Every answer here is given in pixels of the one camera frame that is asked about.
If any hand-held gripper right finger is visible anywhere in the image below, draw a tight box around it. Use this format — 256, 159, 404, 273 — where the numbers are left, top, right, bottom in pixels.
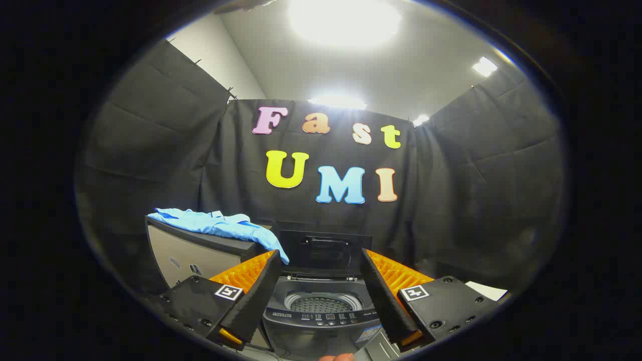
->
360, 248, 503, 352

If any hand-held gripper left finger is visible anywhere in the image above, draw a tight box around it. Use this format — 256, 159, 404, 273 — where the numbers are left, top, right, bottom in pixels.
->
158, 249, 282, 351

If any grey washing machine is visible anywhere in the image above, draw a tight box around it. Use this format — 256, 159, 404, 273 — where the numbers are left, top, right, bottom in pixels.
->
262, 271, 402, 361

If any light blue polo shirt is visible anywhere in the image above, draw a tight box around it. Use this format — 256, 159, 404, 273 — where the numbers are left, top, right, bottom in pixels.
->
148, 208, 290, 265

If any grey cabinet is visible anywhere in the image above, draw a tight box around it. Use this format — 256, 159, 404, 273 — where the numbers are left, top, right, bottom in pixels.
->
145, 216, 274, 296

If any black backdrop cloth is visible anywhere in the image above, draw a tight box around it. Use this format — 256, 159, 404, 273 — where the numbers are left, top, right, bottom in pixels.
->
75, 39, 567, 301

